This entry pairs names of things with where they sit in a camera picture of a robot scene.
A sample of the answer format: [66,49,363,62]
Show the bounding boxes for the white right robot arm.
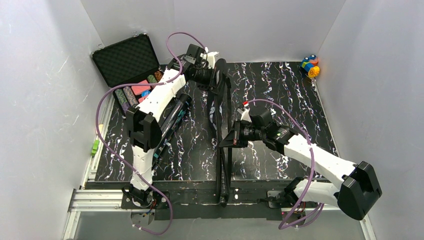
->
[219,107,382,221]

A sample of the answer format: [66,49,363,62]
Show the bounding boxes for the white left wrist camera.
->
[203,51,220,69]

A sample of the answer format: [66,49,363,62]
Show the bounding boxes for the beige block on rail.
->
[96,124,104,133]

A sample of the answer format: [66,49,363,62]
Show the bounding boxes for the colourful toy blocks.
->
[299,54,320,79]

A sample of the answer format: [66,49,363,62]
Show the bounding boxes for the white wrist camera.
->
[236,101,252,123]
[203,51,220,69]

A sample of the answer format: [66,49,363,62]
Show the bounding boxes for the black shuttlecock tube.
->
[152,93,192,170]

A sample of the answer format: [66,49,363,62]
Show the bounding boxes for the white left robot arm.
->
[124,44,219,208]

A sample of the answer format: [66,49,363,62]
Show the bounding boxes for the green clip on rail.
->
[90,139,100,157]

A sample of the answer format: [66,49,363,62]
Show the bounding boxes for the black mounting base plate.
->
[120,180,319,221]

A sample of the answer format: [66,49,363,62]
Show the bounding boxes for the black Crossway racket bag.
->
[206,58,231,208]

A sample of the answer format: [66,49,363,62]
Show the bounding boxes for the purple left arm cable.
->
[95,31,208,237]

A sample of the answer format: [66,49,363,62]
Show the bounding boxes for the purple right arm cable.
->
[243,98,327,230]

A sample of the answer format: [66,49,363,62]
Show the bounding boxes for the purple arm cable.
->
[243,98,327,230]
[95,31,208,237]

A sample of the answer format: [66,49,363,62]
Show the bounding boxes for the black poker chip case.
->
[91,34,184,120]

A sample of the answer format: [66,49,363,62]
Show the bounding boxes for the pink playing card deck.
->
[131,80,151,96]

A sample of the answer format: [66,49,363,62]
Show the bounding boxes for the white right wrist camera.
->
[236,101,252,123]

